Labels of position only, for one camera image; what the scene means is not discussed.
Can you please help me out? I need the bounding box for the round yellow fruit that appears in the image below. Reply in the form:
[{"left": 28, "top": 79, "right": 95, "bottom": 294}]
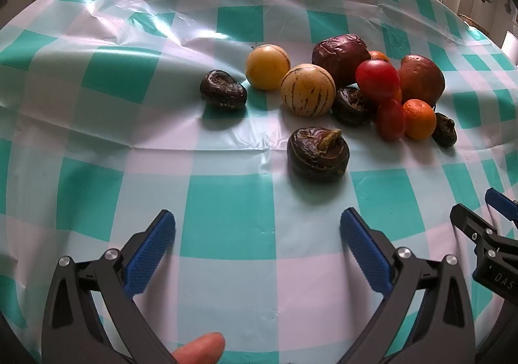
[{"left": 245, "top": 44, "right": 291, "bottom": 91}]

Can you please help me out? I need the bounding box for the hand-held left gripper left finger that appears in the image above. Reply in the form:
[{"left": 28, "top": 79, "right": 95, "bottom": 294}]
[{"left": 41, "top": 209, "right": 179, "bottom": 364}]

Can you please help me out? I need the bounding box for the large dark red wrinkled fruit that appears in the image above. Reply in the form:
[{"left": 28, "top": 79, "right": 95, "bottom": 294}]
[{"left": 311, "top": 35, "right": 372, "bottom": 86}]

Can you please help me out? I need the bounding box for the oval red tomato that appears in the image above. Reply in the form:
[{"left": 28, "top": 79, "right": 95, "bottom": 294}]
[{"left": 376, "top": 99, "right": 407, "bottom": 142}]

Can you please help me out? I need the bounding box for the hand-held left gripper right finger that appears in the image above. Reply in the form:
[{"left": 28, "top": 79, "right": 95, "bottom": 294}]
[{"left": 339, "top": 207, "right": 475, "bottom": 364}]

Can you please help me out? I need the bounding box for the stemmed dark passion fruit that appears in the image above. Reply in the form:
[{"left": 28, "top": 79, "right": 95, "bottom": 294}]
[{"left": 287, "top": 127, "right": 350, "bottom": 182}]

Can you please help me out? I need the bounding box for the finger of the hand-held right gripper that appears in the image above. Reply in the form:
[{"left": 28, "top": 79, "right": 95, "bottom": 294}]
[
  {"left": 450, "top": 203, "right": 500, "bottom": 256},
  {"left": 485, "top": 187, "right": 518, "bottom": 227}
]

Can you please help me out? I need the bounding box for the teal checked tablecloth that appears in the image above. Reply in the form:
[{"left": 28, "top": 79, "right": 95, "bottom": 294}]
[{"left": 0, "top": 0, "right": 518, "bottom": 364}]

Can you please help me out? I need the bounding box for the small dark wrinkled fruit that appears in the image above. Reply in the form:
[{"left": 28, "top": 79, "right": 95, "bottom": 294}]
[{"left": 431, "top": 112, "right": 458, "bottom": 147}]

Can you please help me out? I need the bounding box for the striped pepino melon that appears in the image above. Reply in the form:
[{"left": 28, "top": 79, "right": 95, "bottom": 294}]
[{"left": 280, "top": 63, "right": 336, "bottom": 118}]

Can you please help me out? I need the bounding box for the round red tomato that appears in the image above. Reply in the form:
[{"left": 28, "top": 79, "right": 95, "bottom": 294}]
[{"left": 355, "top": 59, "right": 401, "bottom": 103}]

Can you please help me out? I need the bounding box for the dark wrinkled passion fruit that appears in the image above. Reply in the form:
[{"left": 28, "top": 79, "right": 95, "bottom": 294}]
[
  {"left": 332, "top": 86, "right": 379, "bottom": 127},
  {"left": 199, "top": 70, "right": 248, "bottom": 110}
]

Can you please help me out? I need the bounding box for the reddish brown smooth fruit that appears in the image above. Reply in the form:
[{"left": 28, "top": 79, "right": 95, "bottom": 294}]
[{"left": 398, "top": 54, "right": 446, "bottom": 106}]

